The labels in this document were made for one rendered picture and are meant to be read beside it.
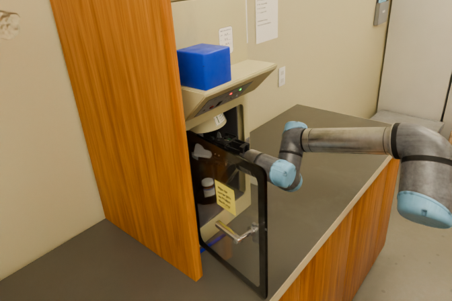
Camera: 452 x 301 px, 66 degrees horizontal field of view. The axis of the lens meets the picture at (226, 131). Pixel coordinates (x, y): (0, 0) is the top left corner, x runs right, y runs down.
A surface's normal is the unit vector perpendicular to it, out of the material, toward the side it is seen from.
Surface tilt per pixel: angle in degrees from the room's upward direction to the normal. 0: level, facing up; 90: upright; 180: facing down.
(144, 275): 0
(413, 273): 0
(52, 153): 90
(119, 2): 90
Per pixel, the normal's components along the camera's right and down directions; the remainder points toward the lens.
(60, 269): -0.06, -0.90
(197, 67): -0.65, 0.36
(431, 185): -0.29, -0.32
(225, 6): 0.76, 0.24
